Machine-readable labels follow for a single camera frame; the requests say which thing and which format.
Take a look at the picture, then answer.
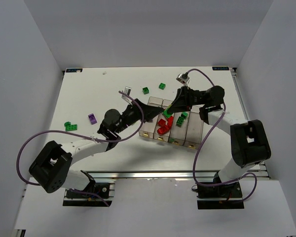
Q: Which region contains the small green lego brick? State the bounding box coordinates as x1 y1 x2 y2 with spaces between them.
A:
158 83 166 90

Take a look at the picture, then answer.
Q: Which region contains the green number one lego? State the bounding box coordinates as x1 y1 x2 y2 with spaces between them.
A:
181 112 188 119

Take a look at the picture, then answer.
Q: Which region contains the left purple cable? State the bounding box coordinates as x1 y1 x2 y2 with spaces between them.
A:
16 90 146 207

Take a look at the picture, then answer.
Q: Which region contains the red rounded lego brick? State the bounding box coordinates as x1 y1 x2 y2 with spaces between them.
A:
157 125 170 135

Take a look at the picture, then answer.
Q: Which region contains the clear bin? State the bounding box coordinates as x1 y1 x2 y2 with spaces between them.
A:
139 96 163 139
154 113 175 142
169 112 190 146
184 111 203 149

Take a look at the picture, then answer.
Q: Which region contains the blue label sticker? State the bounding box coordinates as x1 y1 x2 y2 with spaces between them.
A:
212 66 229 71
65 68 83 73

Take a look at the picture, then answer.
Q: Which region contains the purple cable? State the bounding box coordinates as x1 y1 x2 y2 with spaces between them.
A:
16 90 146 207
186 69 258 204

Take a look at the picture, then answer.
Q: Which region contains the green L-shaped lego plate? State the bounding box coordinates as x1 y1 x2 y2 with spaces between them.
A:
64 121 77 132

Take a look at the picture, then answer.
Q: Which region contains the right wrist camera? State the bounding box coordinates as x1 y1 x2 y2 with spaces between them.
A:
176 73 190 86

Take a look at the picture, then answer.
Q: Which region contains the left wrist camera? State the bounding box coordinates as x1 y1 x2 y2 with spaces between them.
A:
121 86 131 101

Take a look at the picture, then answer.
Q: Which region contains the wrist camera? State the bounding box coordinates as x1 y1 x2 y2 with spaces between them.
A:
121 86 131 101
176 73 190 86

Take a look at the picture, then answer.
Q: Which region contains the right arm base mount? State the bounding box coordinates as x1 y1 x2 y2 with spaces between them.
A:
195 182 244 210

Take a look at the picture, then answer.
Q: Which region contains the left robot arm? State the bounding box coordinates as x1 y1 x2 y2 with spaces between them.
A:
29 99 164 194

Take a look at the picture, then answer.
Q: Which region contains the small purple lego brick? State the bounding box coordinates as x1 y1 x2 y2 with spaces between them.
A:
88 114 97 125

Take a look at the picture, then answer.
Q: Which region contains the right blue label sticker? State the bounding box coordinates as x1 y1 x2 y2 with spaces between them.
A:
212 66 229 71

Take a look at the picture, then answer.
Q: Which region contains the left blue label sticker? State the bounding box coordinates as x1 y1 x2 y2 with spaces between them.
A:
65 68 83 73

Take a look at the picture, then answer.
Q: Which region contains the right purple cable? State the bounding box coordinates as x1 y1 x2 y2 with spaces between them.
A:
186 69 258 204

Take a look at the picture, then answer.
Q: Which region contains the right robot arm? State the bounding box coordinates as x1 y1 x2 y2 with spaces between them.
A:
168 85 271 187

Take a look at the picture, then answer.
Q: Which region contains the large red lego brick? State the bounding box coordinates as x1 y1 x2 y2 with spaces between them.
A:
167 116 174 129

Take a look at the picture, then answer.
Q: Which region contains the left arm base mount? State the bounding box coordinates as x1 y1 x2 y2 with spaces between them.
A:
63 181 114 207

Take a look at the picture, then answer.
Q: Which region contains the small red lego brick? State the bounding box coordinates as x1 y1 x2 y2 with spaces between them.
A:
158 119 167 127

